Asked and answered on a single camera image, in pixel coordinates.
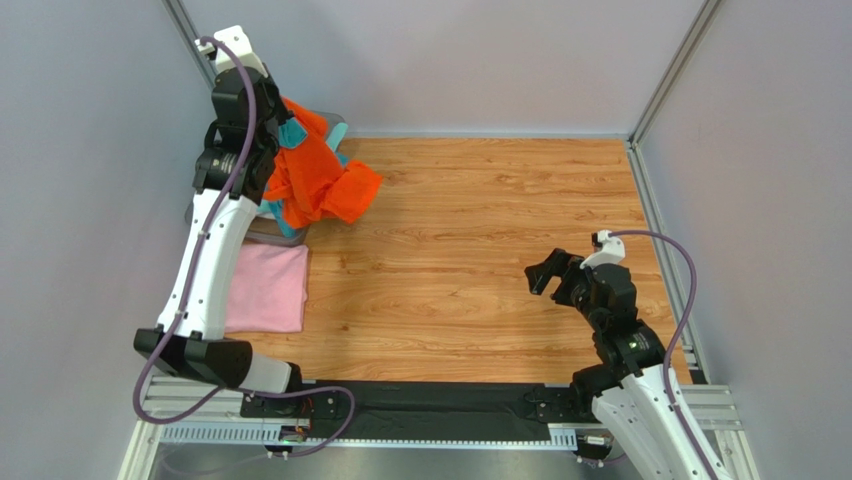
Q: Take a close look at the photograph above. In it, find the orange t shirt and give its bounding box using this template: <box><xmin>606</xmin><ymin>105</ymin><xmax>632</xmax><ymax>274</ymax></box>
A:
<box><xmin>262</xmin><ymin>98</ymin><xmax>383</xmax><ymax>228</ymax></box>

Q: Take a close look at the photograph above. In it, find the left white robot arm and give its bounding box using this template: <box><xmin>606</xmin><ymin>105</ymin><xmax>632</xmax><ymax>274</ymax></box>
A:
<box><xmin>133</xmin><ymin>68</ymin><xmax>298</xmax><ymax>393</ymax></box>

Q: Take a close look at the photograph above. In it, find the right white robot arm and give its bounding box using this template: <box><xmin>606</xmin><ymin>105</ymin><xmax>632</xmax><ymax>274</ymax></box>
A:
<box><xmin>524</xmin><ymin>249</ymin><xmax>731</xmax><ymax>479</ymax></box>

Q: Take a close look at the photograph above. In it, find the dark teal t shirt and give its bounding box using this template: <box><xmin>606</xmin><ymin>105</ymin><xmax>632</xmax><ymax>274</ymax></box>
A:
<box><xmin>256</xmin><ymin>115</ymin><xmax>349</xmax><ymax>245</ymax></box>

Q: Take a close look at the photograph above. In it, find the light mint t shirt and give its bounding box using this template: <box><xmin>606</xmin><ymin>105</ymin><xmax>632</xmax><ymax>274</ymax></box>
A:
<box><xmin>325</xmin><ymin>121</ymin><xmax>349</xmax><ymax>153</ymax></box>

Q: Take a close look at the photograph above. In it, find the clear plastic bin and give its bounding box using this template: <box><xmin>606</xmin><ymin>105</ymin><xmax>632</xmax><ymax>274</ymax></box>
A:
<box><xmin>184</xmin><ymin>109</ymin><xmax>349</xmax><ymax>249</ymax></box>

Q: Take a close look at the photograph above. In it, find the folded pink t shirt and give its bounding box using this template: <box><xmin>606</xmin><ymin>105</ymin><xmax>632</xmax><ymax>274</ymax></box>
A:
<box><xmin>225</xmin><ymin>243</ymin><xmax>309</xmax><ymax>334</ymax></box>

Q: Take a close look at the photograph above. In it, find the black base cloth strip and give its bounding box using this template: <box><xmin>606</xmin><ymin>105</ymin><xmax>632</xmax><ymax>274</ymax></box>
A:
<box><xmin>340</xmin><ymin>381</ymin><xmax>585</xmax><ymax>441</ymax></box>

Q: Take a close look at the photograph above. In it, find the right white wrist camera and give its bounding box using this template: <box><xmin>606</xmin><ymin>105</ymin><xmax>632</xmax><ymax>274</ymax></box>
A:
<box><xmin>581</xmin><ymin>230</ymin><xmax>626</xmax><ymax>269</ymax></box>

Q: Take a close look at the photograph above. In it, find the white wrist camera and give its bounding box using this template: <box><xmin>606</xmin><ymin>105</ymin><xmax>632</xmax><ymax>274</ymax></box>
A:
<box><xmin>581</xmin><ymin>230</ymin><xmax>626</xmax><ymax>269</ymax></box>
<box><xmin>194</xmin><ymin>25</ymin><xmax>270</xmax><ymax>78</ymax></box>

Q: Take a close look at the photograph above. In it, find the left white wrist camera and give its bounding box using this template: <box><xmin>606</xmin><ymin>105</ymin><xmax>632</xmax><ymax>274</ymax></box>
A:
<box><xmin>194</xmin><ymin>25</ymin><xmax>270</xmax><ymax>78</ymax></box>

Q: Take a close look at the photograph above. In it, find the aluminium frame rail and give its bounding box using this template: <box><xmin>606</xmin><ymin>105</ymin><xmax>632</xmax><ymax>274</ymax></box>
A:
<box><xmin>117</xmin><ymin>375</ymin><xmax>760</xmax><ymax>480</ymax></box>

